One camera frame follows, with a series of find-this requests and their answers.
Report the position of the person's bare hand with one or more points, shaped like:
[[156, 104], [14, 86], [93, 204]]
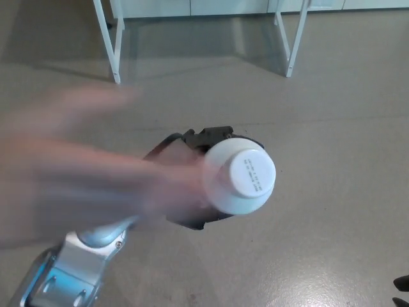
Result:
[[80, 179]]

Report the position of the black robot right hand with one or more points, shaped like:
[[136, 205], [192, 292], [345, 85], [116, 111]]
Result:
[[403, 284]]

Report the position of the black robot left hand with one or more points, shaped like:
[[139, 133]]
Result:
[[213, 134]]

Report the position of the white plastic bottle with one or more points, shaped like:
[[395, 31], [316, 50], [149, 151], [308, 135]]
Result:
[[243, 179]]

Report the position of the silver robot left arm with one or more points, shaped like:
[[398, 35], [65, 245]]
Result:
[[73, 265]]

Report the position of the white cabinet row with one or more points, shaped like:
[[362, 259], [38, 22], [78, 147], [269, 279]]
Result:
[[223, 7]]

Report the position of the white metal table leg frame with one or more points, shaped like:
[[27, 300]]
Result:
[[292, 44], [112, 48]]

